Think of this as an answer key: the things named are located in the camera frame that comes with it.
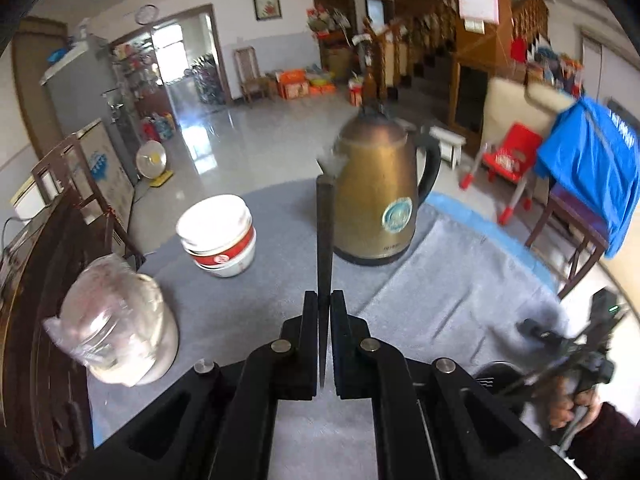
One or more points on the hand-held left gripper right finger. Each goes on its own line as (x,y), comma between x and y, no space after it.
(340,350)

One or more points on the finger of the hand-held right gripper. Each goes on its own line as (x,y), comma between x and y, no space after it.
(545,374)
(545,337)

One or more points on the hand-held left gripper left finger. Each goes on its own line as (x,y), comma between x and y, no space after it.
(310,350)

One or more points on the dark wooden chopstick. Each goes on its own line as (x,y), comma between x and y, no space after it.
(324,260)

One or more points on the person's right forearm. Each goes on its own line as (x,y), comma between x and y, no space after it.
(615,440)

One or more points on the person's right hand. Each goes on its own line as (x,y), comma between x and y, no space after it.
(560,405)

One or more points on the grey tablecloth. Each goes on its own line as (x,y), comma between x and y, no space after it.
(230,310)

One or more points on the white bowl with red band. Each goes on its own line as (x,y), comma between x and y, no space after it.
(215,220)
(225,265)

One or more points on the dark stool with purple seat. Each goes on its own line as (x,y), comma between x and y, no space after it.
(575,210)

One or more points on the blue table cover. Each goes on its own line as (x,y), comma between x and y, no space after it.
(480,220)

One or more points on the gold electric kettle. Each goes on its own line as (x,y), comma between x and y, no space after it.
(380,185)

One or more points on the blue jacket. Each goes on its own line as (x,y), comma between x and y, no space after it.
(590,160)

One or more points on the red plastic child chair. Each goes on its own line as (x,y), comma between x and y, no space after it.
(515,155)

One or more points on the clear plastic bag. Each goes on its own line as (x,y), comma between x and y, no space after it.
(100,305)

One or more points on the white step stool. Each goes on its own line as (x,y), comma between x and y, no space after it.
(447,142)

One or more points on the cream sofa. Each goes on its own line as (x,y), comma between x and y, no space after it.
(505,105)

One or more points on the white round fan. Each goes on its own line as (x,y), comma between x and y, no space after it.
(152,160)

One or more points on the orange cardboard box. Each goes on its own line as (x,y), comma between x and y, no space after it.
(292,85)

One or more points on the white chest freezer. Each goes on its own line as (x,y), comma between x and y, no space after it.
(100,165)

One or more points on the wooden chair at left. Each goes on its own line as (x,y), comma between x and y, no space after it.
(30,335)

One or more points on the tall-backed wooden chair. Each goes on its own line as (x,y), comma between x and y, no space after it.
(249,72)

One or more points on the wooden pillar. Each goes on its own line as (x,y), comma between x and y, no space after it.
(472,60)

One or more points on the dark wooden chair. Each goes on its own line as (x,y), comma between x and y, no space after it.
(75,180)

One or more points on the wooden staircase railing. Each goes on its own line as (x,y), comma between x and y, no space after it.
(415,35)

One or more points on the grey refrigerator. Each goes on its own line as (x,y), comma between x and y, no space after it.
(80,95)

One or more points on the framed flower picture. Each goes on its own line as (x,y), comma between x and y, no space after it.
(266,6)

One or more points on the brown wooden door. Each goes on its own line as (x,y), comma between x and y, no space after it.
(35,85)

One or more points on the round wall clock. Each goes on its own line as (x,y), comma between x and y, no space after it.
(146,14)

